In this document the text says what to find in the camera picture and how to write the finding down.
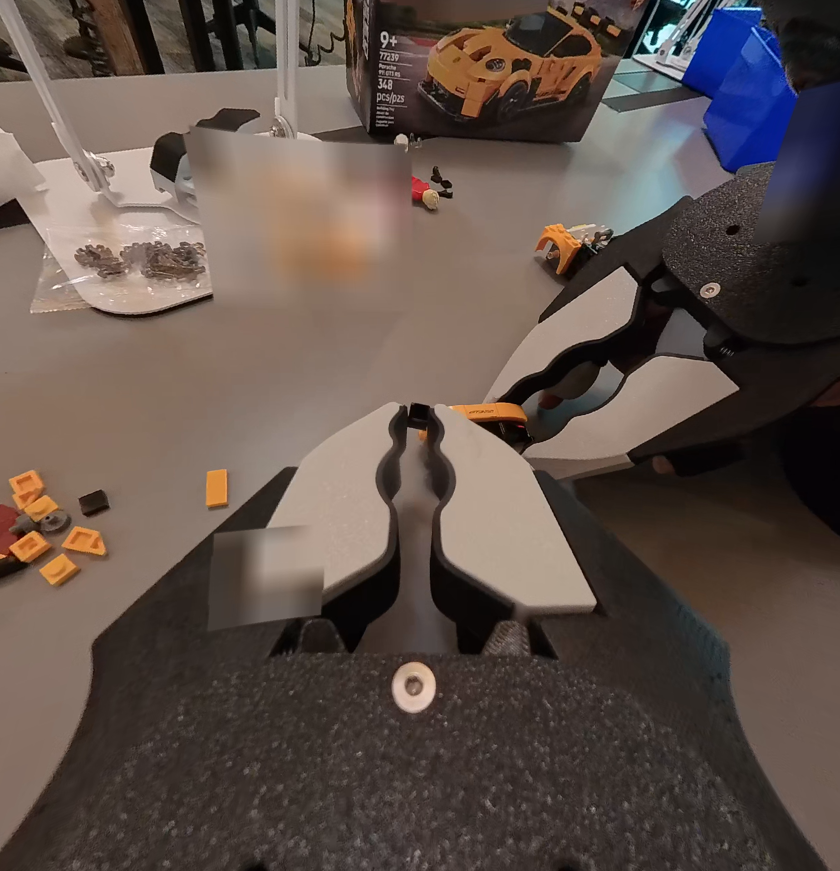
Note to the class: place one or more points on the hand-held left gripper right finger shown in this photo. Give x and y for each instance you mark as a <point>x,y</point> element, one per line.
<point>515,531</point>

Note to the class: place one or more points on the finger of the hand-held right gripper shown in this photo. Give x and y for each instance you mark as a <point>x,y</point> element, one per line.
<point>651,408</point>
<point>576,320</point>

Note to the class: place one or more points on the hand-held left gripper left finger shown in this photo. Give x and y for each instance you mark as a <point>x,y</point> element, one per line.
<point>352,490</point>

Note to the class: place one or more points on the small black lego piece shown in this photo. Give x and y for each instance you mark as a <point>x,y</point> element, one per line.
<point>420,413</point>

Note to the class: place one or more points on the orange and black lego assembly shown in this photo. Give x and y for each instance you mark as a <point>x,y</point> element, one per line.
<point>494,412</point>

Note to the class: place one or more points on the lego set box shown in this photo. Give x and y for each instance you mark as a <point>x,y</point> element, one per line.
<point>494,68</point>

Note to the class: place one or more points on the pile of small lego pieces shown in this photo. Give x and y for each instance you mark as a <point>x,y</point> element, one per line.
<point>32,524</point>

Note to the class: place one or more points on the orange flat lego tile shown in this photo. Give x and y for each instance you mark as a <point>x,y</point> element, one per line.
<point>217,487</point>

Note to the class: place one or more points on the red lego minifigure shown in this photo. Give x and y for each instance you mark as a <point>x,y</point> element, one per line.
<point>423,192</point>

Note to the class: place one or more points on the small white round lego piece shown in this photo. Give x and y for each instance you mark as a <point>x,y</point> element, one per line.
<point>401,139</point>

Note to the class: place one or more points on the person's right hand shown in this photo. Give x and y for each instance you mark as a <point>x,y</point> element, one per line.
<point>661,466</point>

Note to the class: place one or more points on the blue storage bin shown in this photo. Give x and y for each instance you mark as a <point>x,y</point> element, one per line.
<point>719,47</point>
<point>753,115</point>

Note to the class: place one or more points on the black minifigure parts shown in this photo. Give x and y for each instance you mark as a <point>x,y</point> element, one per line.
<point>441,180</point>

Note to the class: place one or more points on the black tape strip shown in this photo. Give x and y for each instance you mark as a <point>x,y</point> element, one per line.
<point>634,92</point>

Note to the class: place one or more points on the clear bag of black parts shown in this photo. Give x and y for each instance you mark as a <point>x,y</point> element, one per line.
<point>140,262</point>

